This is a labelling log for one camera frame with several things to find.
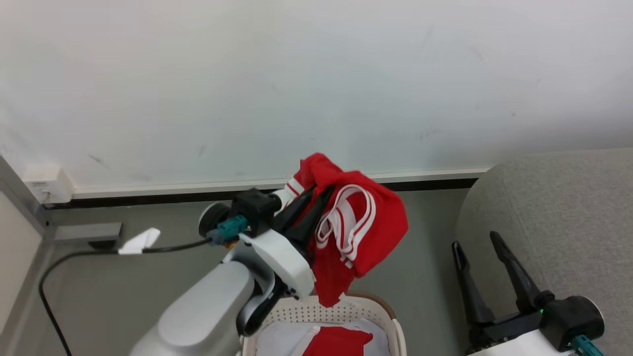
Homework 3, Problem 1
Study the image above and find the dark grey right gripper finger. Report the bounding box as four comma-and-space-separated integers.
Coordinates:
452, 241, 496, 325
490, 231, 544, 311

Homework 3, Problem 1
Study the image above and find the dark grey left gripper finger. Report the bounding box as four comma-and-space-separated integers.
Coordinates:
288, 187, 336, 254
273, 186, 317, 233

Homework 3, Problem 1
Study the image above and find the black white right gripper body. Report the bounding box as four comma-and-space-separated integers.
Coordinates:
466, 308, 574, 356

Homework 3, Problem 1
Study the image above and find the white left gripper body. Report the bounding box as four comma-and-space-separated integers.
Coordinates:
236, 228, 317, 300

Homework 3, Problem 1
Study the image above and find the red garment with white stripes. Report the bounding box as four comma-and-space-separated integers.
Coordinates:
284, 152, 410, 308

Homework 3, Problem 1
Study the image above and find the red and white garment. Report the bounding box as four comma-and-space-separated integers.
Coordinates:
301, 325, 374, 356

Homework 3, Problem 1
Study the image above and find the cream perforated laundry basket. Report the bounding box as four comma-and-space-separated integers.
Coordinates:
241, 292, 408, 356

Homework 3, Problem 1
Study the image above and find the grey fabric sofa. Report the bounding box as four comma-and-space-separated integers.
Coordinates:
454, 148, 633, 356

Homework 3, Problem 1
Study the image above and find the white cloth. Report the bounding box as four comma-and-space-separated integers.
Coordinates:
255, 317, 391, 356

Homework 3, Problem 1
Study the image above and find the grey partition foot bar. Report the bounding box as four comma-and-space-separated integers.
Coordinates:
52, 222, 124, 250

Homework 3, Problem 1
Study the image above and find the grey metal table leg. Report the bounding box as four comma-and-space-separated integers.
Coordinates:
0, 156, 56, 356

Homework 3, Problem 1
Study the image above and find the teal left cable connector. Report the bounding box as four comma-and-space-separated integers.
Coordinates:
206, 215, 248, 247

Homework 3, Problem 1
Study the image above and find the teal cable connector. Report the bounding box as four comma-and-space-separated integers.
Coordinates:
206, 215, 248, 247
573, 335, 605, 356

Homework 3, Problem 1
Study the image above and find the teal right cable connector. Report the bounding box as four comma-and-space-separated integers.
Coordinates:
573, 335, 605, 356

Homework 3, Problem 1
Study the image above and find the white black wall baseboard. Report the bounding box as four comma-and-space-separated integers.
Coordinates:
42, 167, 491, 211

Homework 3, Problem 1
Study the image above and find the white cable tag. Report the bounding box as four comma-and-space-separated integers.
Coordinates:
118, 227, 162, 256

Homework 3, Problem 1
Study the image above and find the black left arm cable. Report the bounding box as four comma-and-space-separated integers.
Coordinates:
39, 238, 214, 356

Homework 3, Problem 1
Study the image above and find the white wall socket box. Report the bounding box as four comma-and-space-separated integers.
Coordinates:
22, 163, 75, 205

